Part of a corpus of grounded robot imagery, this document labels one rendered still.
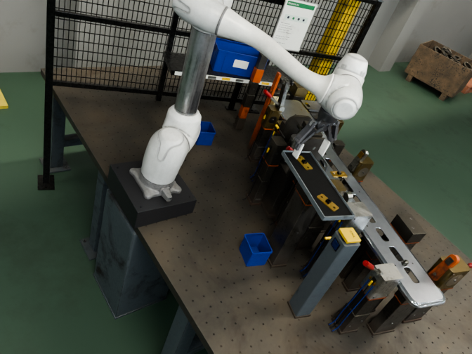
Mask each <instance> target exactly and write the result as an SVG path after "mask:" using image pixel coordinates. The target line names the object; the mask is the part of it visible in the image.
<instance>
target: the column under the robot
mask: <svg viewBox="0 0 472 354"><path fill-rule="evenodd" d="M93 276H94V278H95V280H96V282H97V284H98V286H99V288H100V290H101V292H102V294H103V296H104V298H105V300H106V302H107V304H108V306H109V309H110V311H111V313H112V315H113V317H114V319H115V320H116V319H118V318H120V317H123V316H125V315H128V314H130V313H133V312H135V311H137V310H140V309H142V308H145V307H148V306H151V305H152V304H155V303H158V302H160V301H163V300H165V299H167V297H166V295H167V293H168V290H169V287H168V286H167V284H166V282H165V281H164V279H163V277H162V276H161V274H160V272H159V271H158V269H157V267H156V265H155V264H154V262H153V261H152V259H151V258H150V255H149V254H148V252H147V251H146V249H145V247H144V246H143V244H142V242H141V241H140V239H139V237H138V236H137V234H136V232H135V230H134V229H133V227H132V226H131V224H130V223H129V220H128V219H127V217H126V216H125V214H124V212H123V211H122V209H121V207H120V206H119V204H118V202H117V201H116V199H115V198H114V195H113V194H112V192H111V191H110V189H107V192H106V197H105V206H104V211H103V220H102V225H101V230H100V239H99V244H98V253H97V258H96V267H95V272H94V273H93Z"/></svg>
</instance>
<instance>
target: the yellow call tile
mask: <svg viewBox="0 0 472 354"><path fill-rule="evenodd" d="M338 231H339V233H340V234H341V236H342V238H343V239H344V241H345V242H346V244H348V243H358V242H361V239H360V238H359V236H358V234H357V233H356V232H355V230H354V229H353V228H339V229H338Z"/></svg>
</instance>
